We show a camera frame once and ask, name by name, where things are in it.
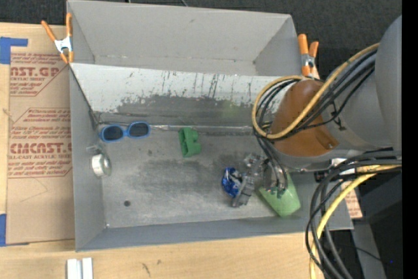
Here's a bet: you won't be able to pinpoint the green cup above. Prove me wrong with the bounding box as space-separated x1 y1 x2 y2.
257 172 302 218

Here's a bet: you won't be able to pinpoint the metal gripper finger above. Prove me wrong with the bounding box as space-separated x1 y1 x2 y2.
231 176 255 208
242 155 263 186

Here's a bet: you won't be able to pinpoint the blue crumpled wrapper ball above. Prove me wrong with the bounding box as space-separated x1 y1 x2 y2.
221 167 244 198

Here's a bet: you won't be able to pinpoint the brown cardboard board red print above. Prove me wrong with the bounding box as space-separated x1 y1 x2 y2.
0 22 364 248

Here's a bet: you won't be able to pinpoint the grey metal bin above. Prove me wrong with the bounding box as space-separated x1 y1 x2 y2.
66 0 355 252

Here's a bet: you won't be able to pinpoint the clear glass jar white lid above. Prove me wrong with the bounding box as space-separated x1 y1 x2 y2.
86 144 113 178

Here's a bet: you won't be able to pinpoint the blue sunglasses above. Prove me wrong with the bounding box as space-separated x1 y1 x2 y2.
99 121 152 143

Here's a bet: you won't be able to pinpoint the green toy block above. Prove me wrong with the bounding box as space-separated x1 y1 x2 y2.
178 127 202 158

